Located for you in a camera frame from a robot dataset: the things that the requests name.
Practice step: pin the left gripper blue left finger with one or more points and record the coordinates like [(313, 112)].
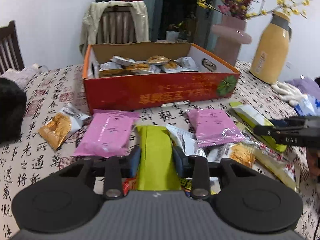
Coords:
[(134, 160)]

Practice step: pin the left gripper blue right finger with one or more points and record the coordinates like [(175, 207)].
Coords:
[(179, 160)]

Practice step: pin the yellow striped snack packet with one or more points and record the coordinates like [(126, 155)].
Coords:
[(275, 162)]

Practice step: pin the light green white snack packet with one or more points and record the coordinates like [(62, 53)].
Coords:
[(253, 118)]

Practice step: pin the white grey snack packet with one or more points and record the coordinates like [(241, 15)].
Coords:
[(185, 140)]

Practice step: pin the red orange snack bag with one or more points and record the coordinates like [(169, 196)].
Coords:
[(130, 184)]

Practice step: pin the blue white plastic bag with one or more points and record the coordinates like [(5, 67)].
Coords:
[(308, 107)]

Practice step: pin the large pink snack packet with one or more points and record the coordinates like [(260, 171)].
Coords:
[(108, 134)]

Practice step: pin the white work glove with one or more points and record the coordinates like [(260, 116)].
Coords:
[(288, 93)]

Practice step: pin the purple cloth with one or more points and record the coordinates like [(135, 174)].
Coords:
[(306, 86)]

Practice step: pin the small pink snack packet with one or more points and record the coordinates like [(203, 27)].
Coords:
[(213, 127)]

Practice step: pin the orange noodle snack packet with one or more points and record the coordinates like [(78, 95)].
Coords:
[(236, 152)]

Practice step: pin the yellow thermos jug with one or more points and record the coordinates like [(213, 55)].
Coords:
[(272, 49)]

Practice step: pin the orange white snack packet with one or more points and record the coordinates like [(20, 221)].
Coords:
[(62, 125)]

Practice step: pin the orange cardboard snack box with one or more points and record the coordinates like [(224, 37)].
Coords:
[(216, 79)]

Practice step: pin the pink ceramic vase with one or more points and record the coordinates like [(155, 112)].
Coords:
[(230, 34)]

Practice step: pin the black cloth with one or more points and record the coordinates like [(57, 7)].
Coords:
[(13, 105)]

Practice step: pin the wooden chair with jacket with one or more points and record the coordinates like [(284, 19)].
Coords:
[(116, 26)]

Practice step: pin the beige jacket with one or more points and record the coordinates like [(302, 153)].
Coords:
[(93, 14)]

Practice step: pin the dark wooden chair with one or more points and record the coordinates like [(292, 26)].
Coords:
[(11, 57)]

